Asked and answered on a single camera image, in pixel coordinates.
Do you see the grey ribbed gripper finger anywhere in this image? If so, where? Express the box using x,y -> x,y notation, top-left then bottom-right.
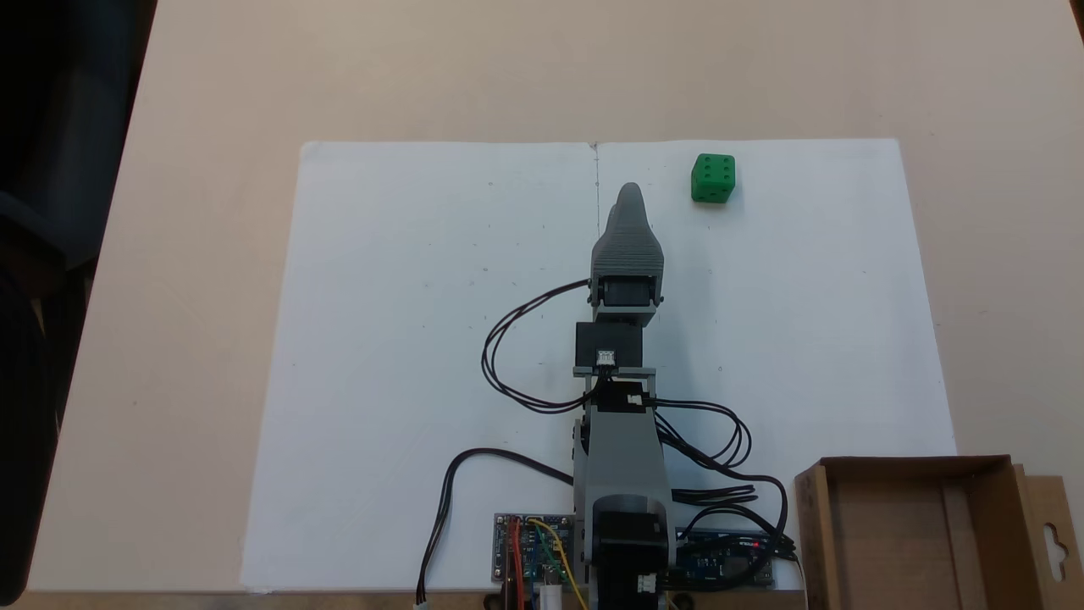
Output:
590,181 -> 665,275

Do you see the green die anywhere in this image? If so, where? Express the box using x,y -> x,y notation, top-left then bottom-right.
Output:
690,152 -> 737,205

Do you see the white paper sheet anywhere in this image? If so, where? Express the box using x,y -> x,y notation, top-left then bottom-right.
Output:
240,138 -> 958,594

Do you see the blue circuit board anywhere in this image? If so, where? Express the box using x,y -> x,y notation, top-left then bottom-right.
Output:
673,530 -> 776,588

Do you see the brown cardboard box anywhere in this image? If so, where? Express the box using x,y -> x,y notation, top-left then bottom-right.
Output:
794,455 -> 1084,610

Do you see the black gripper motor cable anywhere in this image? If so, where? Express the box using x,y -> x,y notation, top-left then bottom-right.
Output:
481,278 -> 594,414

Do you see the black wrist motor cable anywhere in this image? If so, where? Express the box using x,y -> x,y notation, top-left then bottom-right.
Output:
648,396 -> 753,471

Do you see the black base motor cable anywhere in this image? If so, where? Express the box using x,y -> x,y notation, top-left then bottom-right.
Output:
669,474 -> 801,564

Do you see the yellow wire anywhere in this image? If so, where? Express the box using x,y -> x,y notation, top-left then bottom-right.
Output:
529,518 -> 589,610

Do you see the black power cable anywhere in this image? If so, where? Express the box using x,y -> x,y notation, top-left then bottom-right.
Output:
415,447 -> 577,607

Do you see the orange wire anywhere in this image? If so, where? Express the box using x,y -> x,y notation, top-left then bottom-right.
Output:
506,517 -> 526,610

